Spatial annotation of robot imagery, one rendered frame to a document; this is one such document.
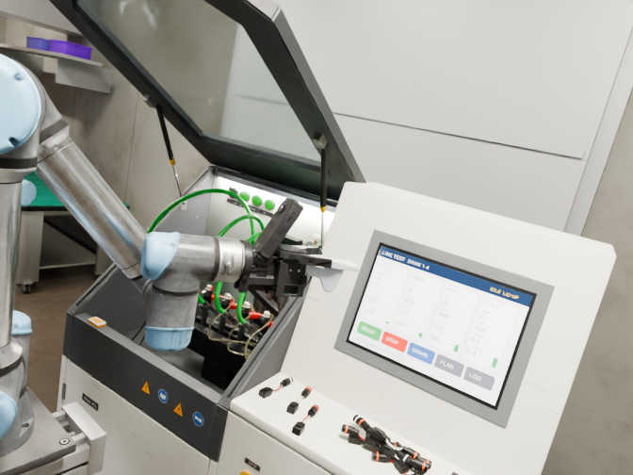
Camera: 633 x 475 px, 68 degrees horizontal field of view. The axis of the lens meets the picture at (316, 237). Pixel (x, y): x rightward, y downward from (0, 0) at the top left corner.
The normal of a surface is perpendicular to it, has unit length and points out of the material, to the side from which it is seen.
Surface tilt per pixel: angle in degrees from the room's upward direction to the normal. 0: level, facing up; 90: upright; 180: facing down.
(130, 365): 90
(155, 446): 90
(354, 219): 76
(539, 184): 90
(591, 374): 90
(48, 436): 0
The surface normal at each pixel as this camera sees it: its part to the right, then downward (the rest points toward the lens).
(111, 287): 0.83, 0.29
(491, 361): -0.44, -0.15
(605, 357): -0.61, 0.05
